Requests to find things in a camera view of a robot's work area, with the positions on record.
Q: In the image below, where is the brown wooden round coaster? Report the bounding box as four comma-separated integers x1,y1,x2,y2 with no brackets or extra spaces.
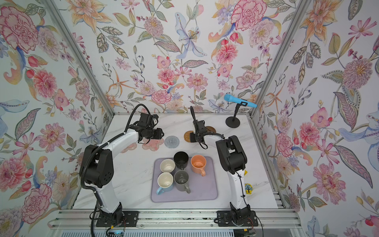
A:
206,126,216,133

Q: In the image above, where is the pink flower coaster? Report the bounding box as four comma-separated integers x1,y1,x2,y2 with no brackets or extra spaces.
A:
142,138,164,151
121,143,137,153

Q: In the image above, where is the grey round patterned coaster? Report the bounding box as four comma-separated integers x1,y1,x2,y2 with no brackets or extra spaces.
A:
164,136,180,149

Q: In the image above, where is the light blue mug cream interior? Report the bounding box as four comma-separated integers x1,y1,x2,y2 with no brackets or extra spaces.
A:
156,172,174,195

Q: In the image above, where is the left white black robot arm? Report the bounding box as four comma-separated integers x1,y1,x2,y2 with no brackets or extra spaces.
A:
80,113,164,226

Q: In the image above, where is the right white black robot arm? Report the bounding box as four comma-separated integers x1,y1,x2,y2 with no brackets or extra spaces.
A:
190,119,259,228

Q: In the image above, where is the orange mug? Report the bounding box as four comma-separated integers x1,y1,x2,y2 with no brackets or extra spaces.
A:
190,155,207,177

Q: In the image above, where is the black microphone stand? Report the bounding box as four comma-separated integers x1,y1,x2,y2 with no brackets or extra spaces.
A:
226,102,248,128

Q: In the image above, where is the black mug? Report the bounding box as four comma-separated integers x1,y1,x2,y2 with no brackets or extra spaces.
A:
174,151,189,170

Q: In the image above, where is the blue microphone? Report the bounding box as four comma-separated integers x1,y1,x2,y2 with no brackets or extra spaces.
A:
224,94,257,108

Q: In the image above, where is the grey mug cream interior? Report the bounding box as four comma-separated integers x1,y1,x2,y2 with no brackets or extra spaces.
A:
159,159,176,173

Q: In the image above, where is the dark grey mug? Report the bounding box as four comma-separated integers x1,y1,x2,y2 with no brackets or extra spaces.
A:
174,170,190,194

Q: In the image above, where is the lavender rectangular mat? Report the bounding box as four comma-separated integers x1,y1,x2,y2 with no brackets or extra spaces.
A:
151,157,218,203

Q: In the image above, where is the yellow round sticker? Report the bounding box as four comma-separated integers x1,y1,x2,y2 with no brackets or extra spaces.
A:
244,183,254,195

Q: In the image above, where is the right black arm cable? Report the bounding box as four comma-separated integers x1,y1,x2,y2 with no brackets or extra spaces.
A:
189,106,248,214

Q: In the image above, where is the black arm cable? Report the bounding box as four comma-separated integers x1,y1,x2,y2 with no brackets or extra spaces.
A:
80,103,152,237
189,106,248,214

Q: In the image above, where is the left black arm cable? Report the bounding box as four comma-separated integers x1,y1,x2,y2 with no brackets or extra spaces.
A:
80,103,152,237

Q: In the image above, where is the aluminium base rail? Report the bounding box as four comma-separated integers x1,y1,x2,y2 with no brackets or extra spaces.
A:
47,209,301,230

